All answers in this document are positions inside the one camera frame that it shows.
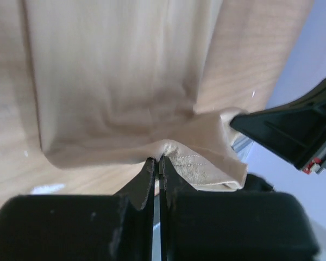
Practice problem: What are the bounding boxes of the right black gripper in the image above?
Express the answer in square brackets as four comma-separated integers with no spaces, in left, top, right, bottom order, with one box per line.
[230,78,326,174]

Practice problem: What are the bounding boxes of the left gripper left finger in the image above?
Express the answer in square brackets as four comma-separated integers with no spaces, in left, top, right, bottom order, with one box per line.
[0,158,155,260]

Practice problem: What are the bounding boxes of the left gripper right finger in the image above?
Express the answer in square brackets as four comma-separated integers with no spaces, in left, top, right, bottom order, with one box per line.
[159,157,320,260]

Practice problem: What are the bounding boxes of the beige t shirt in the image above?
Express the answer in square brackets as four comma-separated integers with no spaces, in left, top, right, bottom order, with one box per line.
[26,1,247,191]

